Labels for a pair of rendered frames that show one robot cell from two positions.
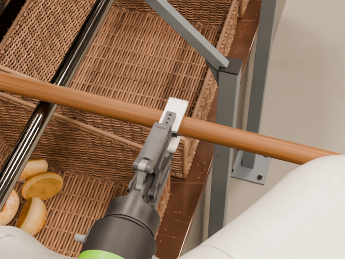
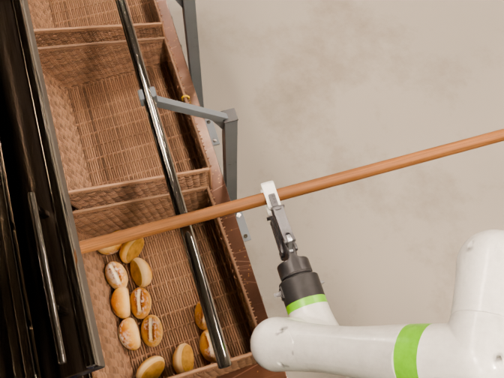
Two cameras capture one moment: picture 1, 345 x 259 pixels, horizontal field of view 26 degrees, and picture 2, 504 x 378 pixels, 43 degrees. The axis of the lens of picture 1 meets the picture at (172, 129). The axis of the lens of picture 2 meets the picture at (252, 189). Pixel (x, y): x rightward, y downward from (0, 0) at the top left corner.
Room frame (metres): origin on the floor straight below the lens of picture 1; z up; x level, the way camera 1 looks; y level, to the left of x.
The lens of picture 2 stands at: (0.27, 0.41, 2.60)
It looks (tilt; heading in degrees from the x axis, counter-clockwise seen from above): 66 degrees down; 322
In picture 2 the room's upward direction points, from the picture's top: 3 degrees clockwise
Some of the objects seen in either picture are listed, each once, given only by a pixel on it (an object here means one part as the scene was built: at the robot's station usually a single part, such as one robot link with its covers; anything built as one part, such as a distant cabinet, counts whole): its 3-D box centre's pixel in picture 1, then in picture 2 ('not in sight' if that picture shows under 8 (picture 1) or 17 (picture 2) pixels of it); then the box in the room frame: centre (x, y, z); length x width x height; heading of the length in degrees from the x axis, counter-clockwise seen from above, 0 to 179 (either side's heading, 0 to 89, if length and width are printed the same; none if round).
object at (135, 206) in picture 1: (137, 206); (291, 259); (0.58, 0.05, 1.19); 0.09 x 0.07 x 0.08; 162
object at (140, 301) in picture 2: not in sight; (139, 302); (0.85, 0.37, 0.62); 0.10 x 0.07 x 0.05; 152
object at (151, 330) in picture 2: not in sight; (151, 330); (0.76, 0.39, 0.62); 0.10 x 0.07 x 0.05; 153
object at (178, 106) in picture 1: (172, 116); (271, 195); (0.73, 0.00, 1.21); 0.07 x 0.03 x 0.01; 162
